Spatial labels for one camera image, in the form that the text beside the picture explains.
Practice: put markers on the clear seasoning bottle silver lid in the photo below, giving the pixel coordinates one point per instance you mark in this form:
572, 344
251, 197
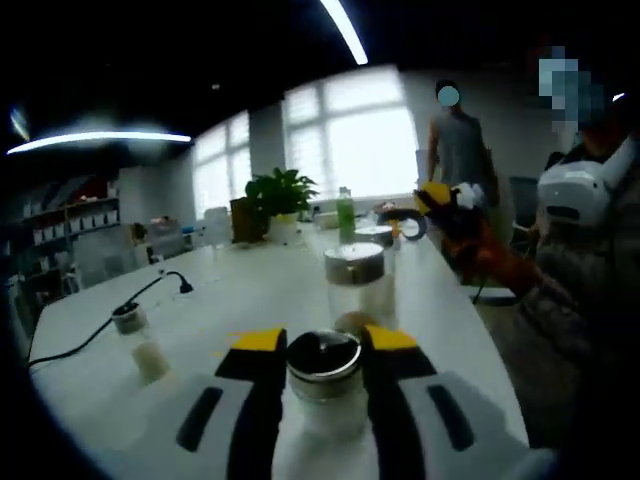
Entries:
145, 355
325, 360
355, 265

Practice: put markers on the long curved ceiling light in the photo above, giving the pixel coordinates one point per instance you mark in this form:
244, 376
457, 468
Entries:
347, 32

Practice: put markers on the green drink bottle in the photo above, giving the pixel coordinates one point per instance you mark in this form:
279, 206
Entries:
346, 220

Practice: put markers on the narrow bright window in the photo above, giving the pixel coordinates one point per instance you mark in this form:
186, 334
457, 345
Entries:
220, 170

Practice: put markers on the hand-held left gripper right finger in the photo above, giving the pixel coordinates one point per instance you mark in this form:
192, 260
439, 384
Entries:
487, 430

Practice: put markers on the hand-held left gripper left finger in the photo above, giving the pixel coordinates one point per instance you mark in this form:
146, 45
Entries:
165, 415

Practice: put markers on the operator with white headset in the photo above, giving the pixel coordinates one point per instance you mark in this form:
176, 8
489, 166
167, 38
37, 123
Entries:
575, 325

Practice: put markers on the brown box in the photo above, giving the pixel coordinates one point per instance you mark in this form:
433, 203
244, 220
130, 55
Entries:
245, 222

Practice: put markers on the white chest-worn device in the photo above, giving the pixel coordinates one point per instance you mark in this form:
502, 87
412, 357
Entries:
570, 195

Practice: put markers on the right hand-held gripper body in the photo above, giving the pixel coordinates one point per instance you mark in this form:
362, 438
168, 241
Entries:
465, 205

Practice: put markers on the white chair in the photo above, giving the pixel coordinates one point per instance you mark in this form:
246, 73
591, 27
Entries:
495, 296

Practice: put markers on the white plastic container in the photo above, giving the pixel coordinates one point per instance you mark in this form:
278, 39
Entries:
219, 227

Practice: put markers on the straight ceiling light strip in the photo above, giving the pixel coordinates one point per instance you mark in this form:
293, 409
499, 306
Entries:
100, 138

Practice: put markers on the person's right hand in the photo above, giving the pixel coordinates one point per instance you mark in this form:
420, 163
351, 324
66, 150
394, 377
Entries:
477, 250

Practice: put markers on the black loop orange tool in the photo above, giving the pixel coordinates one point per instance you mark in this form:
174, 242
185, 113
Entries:
417, 230

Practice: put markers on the green potted plant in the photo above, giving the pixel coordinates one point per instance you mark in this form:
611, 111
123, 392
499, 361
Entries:
282, 195

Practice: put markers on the large bright window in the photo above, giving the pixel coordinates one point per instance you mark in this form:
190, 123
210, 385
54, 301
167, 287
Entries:
360, 145

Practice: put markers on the white storage shelving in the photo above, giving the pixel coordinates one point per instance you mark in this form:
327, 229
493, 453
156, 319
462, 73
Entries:
70, 220

